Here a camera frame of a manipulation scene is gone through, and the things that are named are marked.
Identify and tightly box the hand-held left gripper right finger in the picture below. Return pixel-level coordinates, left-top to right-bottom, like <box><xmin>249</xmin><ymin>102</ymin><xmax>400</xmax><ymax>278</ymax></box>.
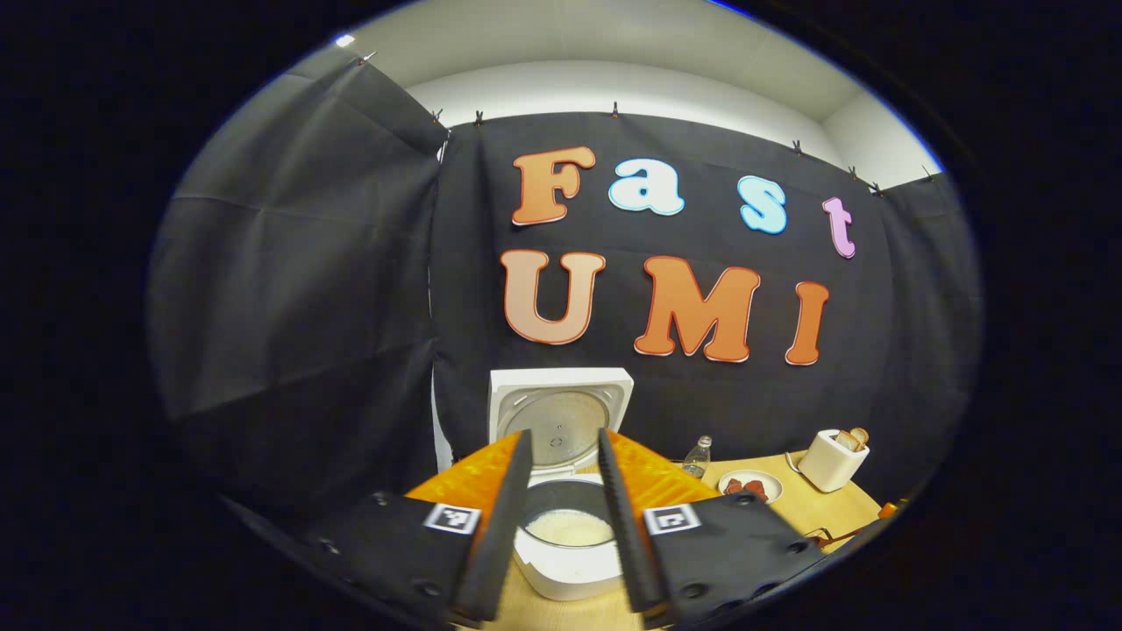
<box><xmin>598</xmin><ymin>428</ymin><xmax>827</xmax><ymax>627</ymax></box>

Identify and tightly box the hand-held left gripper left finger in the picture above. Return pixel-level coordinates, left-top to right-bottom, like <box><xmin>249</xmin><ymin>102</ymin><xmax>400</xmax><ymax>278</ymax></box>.
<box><xmin>302</xmin><ymin>429</ymin><xmax>534</xmax><ymax>625</ymax></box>

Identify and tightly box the brown wooden spoon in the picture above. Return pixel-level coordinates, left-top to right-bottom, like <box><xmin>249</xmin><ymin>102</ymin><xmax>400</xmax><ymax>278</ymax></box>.
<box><xmin>815</xmin><ymin>517</ymin><xmax>882</xmax><ymax>540</ymax></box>

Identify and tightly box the white rice layer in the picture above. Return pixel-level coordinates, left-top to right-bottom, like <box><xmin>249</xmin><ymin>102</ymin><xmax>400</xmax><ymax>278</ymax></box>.
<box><xmin>524</xmin><ymin>508</ymin><xmax>616</xmax><ymax>548</ymax></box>

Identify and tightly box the white rice cooker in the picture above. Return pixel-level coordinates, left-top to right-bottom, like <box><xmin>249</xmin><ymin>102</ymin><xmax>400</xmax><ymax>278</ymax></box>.
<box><xmin>487</xmin><ymin>368</ymin><xmax>636</xmax><ymax>602</ymax></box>

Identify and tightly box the white toaster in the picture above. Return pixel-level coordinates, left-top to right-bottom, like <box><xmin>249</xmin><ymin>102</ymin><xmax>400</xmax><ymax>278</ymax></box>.
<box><xmin>798</xmin><ymin>429</ymin><xmax>870</xmax><ymax>493</ymax></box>

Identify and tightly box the white round plate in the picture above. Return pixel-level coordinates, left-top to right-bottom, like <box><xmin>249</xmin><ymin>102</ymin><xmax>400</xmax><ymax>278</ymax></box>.
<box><xmin>717</xmin><ymin>470</ymin><xmax>784</xmax><ymax>505</ymax></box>

